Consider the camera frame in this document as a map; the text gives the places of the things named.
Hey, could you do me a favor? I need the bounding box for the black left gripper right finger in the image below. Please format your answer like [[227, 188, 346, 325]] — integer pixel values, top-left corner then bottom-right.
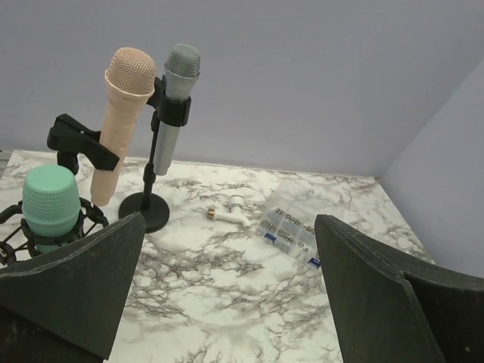
[[315, 215, 483, 362]]

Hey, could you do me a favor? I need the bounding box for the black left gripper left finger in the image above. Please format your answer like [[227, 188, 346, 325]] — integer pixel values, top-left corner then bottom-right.
[[1, 213, 146, 360]]

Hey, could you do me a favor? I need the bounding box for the black shock mount tripod stand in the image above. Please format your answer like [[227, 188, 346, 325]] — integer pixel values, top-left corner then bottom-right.
[[1, 197, 109, 266]]

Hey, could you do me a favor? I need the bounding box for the mint green microphone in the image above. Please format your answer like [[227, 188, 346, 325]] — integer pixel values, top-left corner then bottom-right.
[[22, 164, 82, 253]]

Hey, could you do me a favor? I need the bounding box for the black clip microphone stand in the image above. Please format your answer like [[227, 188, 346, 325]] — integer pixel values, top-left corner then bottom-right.
[[46, 113, 119, 175]]

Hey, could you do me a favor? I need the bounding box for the peach pink microphone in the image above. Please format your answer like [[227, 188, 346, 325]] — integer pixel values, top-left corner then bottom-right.
[[91, 47, 157, 206]]

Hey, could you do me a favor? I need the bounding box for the black round base stand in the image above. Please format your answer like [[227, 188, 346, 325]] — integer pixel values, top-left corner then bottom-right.
[[118, 77, 191, 234]]

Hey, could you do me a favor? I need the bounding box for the grey silver microphone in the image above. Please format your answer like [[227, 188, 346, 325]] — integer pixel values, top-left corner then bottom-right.
[[154, 43, 200, 175]]

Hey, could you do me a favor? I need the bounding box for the clear screw organizer box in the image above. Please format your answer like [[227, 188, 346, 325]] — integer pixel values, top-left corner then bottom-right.
[[258, 180, 346, 270]]

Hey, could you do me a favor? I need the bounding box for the white plastic faucet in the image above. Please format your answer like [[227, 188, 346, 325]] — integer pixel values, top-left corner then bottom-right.
[[206, 195, 250, 228]]

